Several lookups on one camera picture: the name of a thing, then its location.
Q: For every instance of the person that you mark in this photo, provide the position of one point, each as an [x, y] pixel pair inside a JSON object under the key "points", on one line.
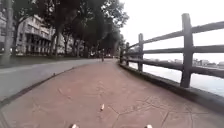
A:
{"points": [[102, 55]]}

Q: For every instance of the red paved path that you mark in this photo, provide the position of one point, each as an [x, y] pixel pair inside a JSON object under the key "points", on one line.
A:
{"points": [[100, 86]]}

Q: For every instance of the fallen leaf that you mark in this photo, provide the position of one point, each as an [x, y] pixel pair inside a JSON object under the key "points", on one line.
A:
{"points": [[102, 107]]}

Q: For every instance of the row of trees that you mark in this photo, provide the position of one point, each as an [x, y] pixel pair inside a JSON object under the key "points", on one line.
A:
{"points": [[80, 23]]}

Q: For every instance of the grey kerb under fence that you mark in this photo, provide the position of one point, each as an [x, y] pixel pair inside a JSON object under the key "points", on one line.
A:
{"points": [[173, 86]]}

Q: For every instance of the robot's own part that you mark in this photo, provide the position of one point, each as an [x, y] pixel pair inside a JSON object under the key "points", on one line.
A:
{"points": [[148, 126], [74, 126]]}

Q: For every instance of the pale multi-storey building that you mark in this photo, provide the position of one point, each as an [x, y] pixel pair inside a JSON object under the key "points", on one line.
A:
{"points": [[35, 36]]}

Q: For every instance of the water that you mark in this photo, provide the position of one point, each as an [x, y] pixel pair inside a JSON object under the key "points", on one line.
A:
{"points": [[200, 79]]}

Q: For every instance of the grass strip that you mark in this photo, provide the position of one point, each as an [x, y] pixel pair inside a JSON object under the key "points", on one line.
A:
{"points": [[23, 60]]}

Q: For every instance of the grey concrete strip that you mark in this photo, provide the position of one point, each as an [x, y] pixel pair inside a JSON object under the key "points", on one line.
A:
{"points": [[23, 78]]}

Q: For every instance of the dark wooden rail fence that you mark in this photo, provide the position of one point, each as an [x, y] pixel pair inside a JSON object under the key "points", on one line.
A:
{"points": [[187, 50]]}

